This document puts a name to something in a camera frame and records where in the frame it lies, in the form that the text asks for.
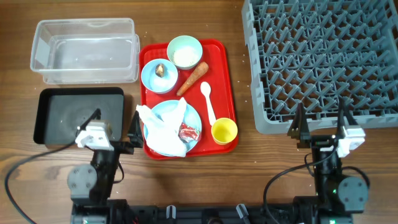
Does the white rice pile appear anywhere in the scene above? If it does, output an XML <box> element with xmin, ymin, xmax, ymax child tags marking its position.
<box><xmin>172</xmin><ymin>46</ymin><xmax>200</xmax><ymax>67</ymax></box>

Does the light blue bowl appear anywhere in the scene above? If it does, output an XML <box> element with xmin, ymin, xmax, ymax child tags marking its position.
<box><xmin>141</xmin><ymin>58</ymin><xmax>178</xmax><ymax>94</ymax></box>

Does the red strawberry wrapper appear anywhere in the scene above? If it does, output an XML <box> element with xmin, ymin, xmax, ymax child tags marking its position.
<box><xmin>178</xmin><ymin>123</ymin><xmax>201</xmax><ymax>142</ymax></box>

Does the white plastic spoon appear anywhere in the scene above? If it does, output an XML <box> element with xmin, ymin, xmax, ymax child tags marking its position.
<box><xmin>200</xmin><ymin>82</ymin><xmax>216</xmax><ymax>126</ymax></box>

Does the clear plastic bin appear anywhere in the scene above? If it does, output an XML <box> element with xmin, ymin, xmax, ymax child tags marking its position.
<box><xmin>30</xmin><ymin>18</ymin><xmax>140</xmax><ymax>85</ymax></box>

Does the green bowl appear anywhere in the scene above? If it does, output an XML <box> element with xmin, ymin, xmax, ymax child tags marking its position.
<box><xmin>167</xmin><ymin>35</ymin><xmax>203</xmax><ymax>70</ymax></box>

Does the grey dishwasher rack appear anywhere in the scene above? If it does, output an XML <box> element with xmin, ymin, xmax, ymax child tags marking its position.
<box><xmin>241</xmin><ymin>0</ymin><xmax>397</xmax><ymax>134</ymax></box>

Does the yellow cup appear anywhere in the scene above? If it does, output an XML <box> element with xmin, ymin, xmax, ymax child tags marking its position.
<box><xmin>211</xmin><ymin>118</ymin><xmax>238</xmax><ymax>145</ymax></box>

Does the orange carrot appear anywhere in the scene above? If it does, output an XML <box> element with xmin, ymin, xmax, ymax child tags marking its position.
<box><xmin>177</xmin><ymin>62</ymin><xmax>209</xmax><ymax>96</ymax></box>

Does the brown food scrap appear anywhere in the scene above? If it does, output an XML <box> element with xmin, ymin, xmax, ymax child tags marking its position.
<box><xmin>155</xmin><ymin>63</ymin><xmax>165</xmax><ymax>78</ymax></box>

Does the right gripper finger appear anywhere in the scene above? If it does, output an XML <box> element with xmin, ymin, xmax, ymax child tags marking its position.
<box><xmin>336</xmin><ymin>98</ymin><xmax>358</xmax><ymax>137</ymax></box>
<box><xmin>287</xmin><ymin>103</ymin><xmax>310</xmax><ymax>148</ymax></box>

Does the black tray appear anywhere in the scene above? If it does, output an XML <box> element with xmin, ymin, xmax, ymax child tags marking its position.
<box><xmin>33</xmin><ymin>87</ymin><xmax>124</xmax><ymax>146</ymax></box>

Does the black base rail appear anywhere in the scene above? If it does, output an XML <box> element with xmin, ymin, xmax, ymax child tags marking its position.
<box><xmin>70</xmin><ymin>198</ymin><xmax>355</xmax><ymax>224</ymax></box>

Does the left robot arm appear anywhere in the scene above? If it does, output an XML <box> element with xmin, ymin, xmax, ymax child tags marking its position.
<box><xmin>67</xmin><ymin>112</ymin><xmax>144</xmax><ymax>205</ymax></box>

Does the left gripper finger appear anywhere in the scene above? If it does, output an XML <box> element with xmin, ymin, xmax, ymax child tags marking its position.
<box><xmin>77</xmin><ymin>108</ymin><xmax>101</xmax><ymax>131</ymax></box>
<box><xmin>127</xmin><ymin>111</ymin><xmax>144</xmax><ymax>148</ymax></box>

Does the light blue plate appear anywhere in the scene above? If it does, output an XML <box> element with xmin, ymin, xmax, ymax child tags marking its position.
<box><xmin>144</xmin><ymin>100</ymin><xmax>202</xmax><ymax>157</ymax></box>

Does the red serving tray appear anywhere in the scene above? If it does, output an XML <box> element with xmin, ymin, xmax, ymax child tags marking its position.
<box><xmin>141</xmin><ymin>39</ymin><xmax>239</xmax><ymax>157</ymax></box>

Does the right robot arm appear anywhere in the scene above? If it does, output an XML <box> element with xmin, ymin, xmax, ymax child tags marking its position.
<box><xmin>287</xmin><ymin>101</ymin><xmax>370</xmax><ymax>215</ymax></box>

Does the white napkin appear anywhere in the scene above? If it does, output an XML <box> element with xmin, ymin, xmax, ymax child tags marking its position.
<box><xmin>136</xmin><ymin>97</ymin><xmax>187</xmax><ymax>157</ymax></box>

